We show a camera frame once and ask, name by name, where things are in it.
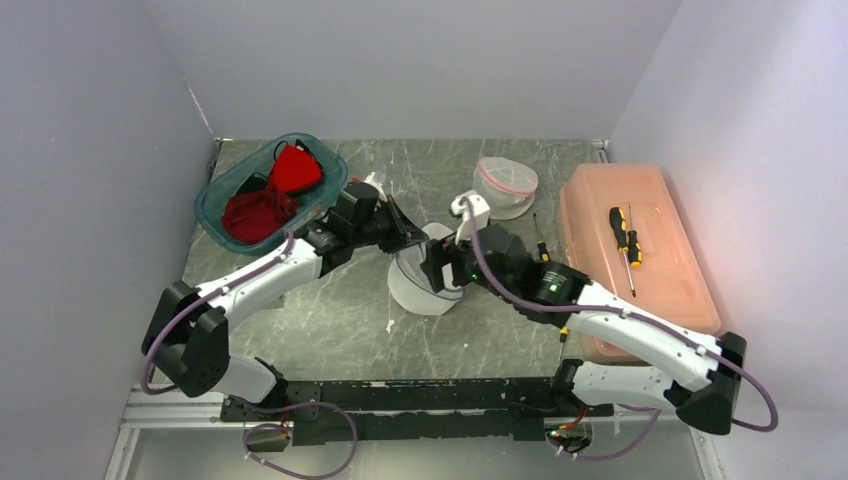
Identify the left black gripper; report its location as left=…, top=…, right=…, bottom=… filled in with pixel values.
left=351, top=195, right=429, bottom=255

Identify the blue-trimmed white mesh laundry bag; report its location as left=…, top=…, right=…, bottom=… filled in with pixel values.
left=387, top=243, right=465, bottom=316

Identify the dark red bra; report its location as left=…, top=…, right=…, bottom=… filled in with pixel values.
left=220, top=187, right=299, bottom=245

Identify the black bra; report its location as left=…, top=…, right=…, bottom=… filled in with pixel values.
left=236, top=172, right=270, bottom=195

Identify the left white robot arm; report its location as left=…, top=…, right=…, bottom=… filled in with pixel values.
left=141, top=182, right=427, bottom=420

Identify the pink-trimmed white mesh laundry bag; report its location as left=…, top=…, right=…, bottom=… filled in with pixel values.
left=472, top=157, right=539, bottom=220

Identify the yellow-black screwdriver on table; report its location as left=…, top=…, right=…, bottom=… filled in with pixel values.
left=533, top=213, right=551, bottom=262

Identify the small yellow screwdriver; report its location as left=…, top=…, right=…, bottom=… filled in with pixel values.
left=558, top=327, right=569, bottom=361

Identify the large yellow-black screwdriver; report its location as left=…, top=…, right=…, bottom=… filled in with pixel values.
left=609, top=207, right=629, bottom=257

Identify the orange translucent plastic box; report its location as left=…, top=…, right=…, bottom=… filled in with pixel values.
left=557, top=163, right=722, bottom=366

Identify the medium yellow-black screwdriver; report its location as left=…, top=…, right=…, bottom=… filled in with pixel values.
left=627, top=228, right=643, bottom=297

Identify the teal plastic basin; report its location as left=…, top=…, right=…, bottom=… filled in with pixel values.
left=194, top=133, right=348, bottom=256

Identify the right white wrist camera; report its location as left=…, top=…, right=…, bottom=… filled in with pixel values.
left=449, top=190, right=491, bottom=242

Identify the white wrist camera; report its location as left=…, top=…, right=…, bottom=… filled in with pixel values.
left=449, top=190, right=491, bottom=242
left=362, top=171, right=388, bottom=201

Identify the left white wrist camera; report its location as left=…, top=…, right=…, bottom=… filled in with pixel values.
left=362, top=171, right=388, bottom=201

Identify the black base frame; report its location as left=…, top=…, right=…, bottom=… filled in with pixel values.
left=219, top=377, right=614, bottom=446

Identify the aluminium rail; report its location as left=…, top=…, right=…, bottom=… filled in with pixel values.
left=120, top=385, right=224, bottom=429

